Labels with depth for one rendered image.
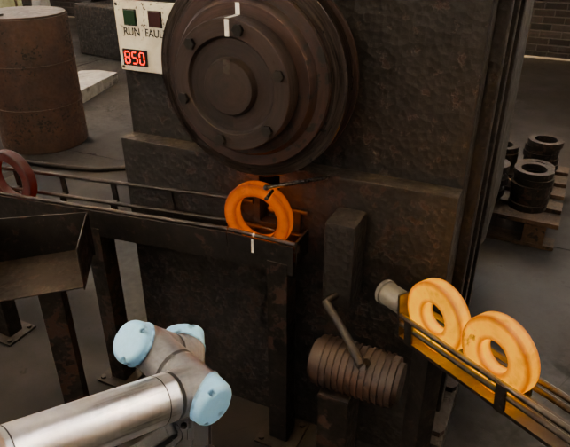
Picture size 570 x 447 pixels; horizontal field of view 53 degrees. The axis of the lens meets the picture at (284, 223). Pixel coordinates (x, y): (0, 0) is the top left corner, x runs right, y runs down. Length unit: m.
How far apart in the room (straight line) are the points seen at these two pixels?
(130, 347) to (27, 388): 1.28
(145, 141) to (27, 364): 1.03
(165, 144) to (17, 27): 2.49
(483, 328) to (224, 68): 0.72
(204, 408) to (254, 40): 0.70
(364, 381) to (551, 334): 1.25
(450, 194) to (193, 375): 0.74
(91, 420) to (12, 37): 3.42
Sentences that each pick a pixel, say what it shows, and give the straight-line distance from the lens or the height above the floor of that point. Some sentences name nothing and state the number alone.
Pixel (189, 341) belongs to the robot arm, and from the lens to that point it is 1.07.
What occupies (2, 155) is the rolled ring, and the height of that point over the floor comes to 0.77.
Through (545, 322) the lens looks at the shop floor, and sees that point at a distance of 2.55.
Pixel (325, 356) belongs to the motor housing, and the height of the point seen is 0.52.
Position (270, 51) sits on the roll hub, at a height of 1.20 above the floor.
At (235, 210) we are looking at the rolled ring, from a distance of 1.49.
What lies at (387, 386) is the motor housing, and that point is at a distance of 1.36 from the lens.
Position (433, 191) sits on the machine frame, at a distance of 1.38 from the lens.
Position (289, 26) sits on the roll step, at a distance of 1.22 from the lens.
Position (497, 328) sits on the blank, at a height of 0.79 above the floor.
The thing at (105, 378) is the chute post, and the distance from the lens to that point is 2.17.
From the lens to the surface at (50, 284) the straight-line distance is 1.60.
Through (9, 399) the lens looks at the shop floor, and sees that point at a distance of 2.22.
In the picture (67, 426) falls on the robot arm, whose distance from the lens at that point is 0.80.
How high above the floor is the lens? 1.44
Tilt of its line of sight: 28 degrees down
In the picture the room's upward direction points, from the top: straight up
